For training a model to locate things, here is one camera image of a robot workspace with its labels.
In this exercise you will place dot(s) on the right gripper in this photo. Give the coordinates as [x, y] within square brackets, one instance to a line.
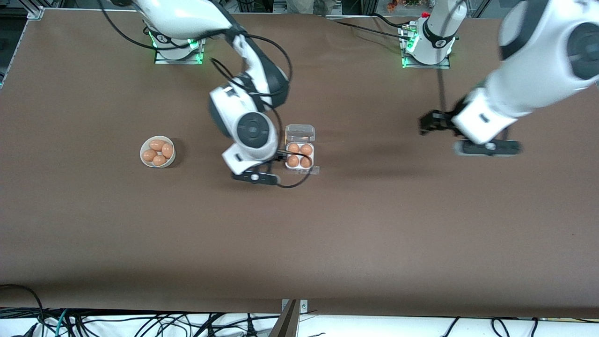
[279, 157]

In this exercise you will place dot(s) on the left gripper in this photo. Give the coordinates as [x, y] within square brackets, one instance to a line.
[441, 120]

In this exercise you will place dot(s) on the brown egg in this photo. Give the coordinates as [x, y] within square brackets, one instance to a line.
[157, 144]
[305, 162]
[149, 155]
[293, 148]
[159, 160]
[306, 150]
[167, 150]
[293, 161]

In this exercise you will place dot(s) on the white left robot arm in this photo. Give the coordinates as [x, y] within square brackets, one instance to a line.
[538, 70]

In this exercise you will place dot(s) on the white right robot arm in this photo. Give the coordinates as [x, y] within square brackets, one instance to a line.
[187, 18]

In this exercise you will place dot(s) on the clear plastic egg box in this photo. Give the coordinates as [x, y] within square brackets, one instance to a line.
[300, 133]

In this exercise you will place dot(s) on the white round bowl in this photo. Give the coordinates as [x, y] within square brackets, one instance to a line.
[144, 161]

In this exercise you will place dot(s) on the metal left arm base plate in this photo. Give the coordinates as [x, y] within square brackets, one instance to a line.
[440, 64]

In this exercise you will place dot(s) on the metal table edge bracket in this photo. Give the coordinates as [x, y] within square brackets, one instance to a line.
[304, 305]

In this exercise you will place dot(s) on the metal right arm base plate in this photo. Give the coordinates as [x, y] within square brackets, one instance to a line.
[161, 57]

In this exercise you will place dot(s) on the dark grey camera pole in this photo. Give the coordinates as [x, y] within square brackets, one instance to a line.
[286, 323]

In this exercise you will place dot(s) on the aluminium frame corner bracket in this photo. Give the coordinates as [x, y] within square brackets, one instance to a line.
[36, 12]

